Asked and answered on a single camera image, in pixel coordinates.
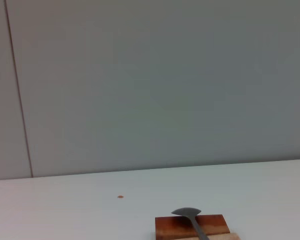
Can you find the reddish brown wooden block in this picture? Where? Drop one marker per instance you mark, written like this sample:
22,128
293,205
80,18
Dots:
170,225

